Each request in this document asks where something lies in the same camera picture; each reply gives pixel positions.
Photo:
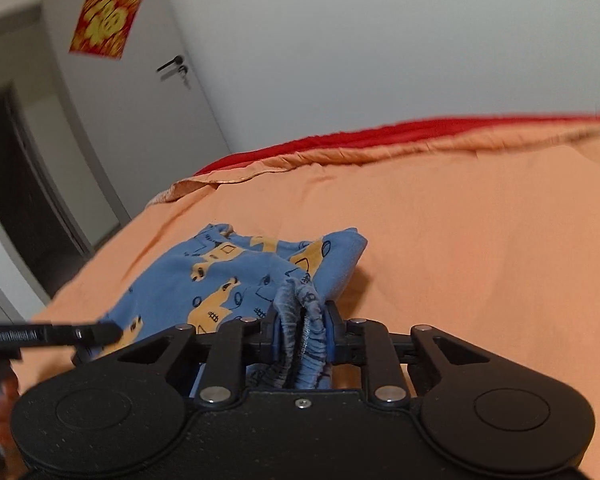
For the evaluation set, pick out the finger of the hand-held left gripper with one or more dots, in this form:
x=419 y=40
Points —
x=85 y=356
x=99 y=332

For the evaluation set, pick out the orange bed cover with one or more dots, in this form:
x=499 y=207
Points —
x=455 y=220

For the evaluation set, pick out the grey door frame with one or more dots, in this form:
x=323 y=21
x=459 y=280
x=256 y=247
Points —
x=55 y=135

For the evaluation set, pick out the red blanket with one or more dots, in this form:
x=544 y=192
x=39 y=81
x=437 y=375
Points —
x=380 y=135

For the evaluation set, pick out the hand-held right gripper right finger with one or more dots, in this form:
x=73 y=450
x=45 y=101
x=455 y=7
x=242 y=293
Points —
x=336 y=332

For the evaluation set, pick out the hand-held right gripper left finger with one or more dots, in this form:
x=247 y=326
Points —
x=270 y=332

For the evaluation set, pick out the person's left hand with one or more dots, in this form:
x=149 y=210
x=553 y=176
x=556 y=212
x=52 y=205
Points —
x=2 y=412

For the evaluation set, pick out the blue pants with yellow print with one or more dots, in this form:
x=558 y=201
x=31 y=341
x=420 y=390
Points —
x=230 y=275

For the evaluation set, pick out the red and gold door poster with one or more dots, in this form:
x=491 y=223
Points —
x=106 y=22

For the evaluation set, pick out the white door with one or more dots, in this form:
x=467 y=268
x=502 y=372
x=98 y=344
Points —
x=145 y=125

